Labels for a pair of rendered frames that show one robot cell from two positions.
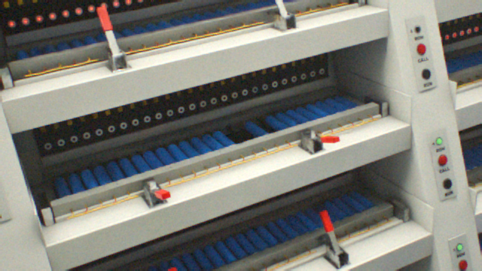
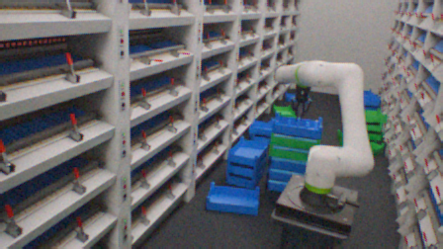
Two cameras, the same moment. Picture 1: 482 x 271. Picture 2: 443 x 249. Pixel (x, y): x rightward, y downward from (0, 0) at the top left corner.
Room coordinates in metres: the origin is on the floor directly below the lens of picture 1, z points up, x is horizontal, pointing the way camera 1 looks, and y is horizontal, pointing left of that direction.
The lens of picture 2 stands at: (-0.46, 1.11, 1.17)
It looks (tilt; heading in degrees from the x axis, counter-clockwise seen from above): 18 degrees down; 310
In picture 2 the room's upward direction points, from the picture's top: 4 degrees clockwise
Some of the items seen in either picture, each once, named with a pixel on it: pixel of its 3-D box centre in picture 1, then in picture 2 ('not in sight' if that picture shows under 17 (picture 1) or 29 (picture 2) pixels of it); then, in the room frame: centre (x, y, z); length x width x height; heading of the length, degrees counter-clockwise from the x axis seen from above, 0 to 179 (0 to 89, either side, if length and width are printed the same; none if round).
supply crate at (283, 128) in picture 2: not in sight; (297, 124); (0.62, -0.93, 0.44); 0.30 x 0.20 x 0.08; 27
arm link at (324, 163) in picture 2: not in sight; (324, 167); (0.15, -0.34, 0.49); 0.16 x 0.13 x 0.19; 50
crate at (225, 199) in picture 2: not in sight; (233, 198); (0.74, -0.47, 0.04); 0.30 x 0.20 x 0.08; 35
